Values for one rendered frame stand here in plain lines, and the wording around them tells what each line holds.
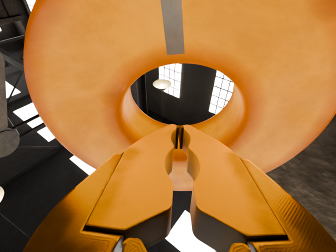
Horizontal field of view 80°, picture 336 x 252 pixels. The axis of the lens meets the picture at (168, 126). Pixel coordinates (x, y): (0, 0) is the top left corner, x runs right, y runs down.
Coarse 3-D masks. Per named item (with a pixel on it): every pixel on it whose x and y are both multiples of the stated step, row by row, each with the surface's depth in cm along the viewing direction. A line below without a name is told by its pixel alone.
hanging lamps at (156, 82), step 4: (12, 40) 1275; (16, 48) 1310; (156, 80) 679; (160, 80) 684; (164, 80) 684; (168, 80) 678; (156, 84) 675; (160, 84) 683; (164, 84) 682; (168, 84) 672; (160, 88) 640; (164, 88) 642; (0, 188) 378; (0, 192) 376; (0, 196) 373; (0, 200) 362; (8, 220) 415; (28, 236) 478
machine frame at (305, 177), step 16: (320, 144) 43; (288, 160) 50; (304, 160) 47; (320, 160) 45; (272, 176) 55; (288, 176) 52; (304, 176) 49; (320, 176) 47; (288, 192) 55; (304, 192) 52; (320, 192) 49; (320, 208) 52
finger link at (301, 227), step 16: (256, 176) 9; (272, 192) 8; (272, 208) 7; (288, 208) 7; (304, 208) 7; (288, 224) 7; (304, 224) 7; (320, 224) 7; (256, 240) 6; (272, 240) 6; (288, 240) 6; (304, 240) 6; (320, 240) 6
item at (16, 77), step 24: (24, 96) 1137; (168, 120) 1029; (24, 144) 890; (48, 144) 893; (0, 168) 796; (24, 168) 778; (48, 168) 801; (72, 168) 803; (24, 192) 724; (48, 192) 726; (0, 216) 660; (24, 216) 662; (0, 240) 608; (24, 240) 610
